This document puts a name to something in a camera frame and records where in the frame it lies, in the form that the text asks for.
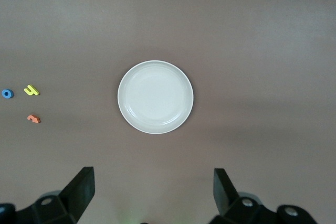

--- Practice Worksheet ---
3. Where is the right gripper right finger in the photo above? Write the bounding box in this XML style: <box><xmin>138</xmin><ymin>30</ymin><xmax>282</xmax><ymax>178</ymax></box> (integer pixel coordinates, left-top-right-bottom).
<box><xmin>213</xmin><ymin>168</ymin><xmax>320</xmax><ymax>224</ymax></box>

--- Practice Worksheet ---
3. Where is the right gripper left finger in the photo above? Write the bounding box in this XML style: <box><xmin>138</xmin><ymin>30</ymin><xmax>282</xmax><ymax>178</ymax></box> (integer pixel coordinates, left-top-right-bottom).
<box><xmin>0</xmin><ymin>166</ymin><xmax>95</xmax><ymax>224</ymax></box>

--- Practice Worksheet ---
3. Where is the yellow letter h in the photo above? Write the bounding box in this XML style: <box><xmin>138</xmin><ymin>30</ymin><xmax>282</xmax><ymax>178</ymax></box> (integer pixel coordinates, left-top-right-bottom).
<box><xmin>23</xmin><ymin>84</ymin><xmax>41</xmax><ymax>97</ymax></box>

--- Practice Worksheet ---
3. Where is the beige round plate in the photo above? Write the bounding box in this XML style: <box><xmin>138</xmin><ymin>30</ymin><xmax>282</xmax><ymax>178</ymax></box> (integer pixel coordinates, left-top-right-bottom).
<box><xmin>117</xmin><ymin>60</ymin><xmax>195</xmax><ymax>135</ymax></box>

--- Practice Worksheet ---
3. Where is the brown table cover sheet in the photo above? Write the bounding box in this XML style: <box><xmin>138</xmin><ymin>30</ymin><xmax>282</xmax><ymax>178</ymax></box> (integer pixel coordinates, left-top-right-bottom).
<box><xmin>0</xmin><ymin>0</ymin><xmax>336</xmax><ymax>224</ymax></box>

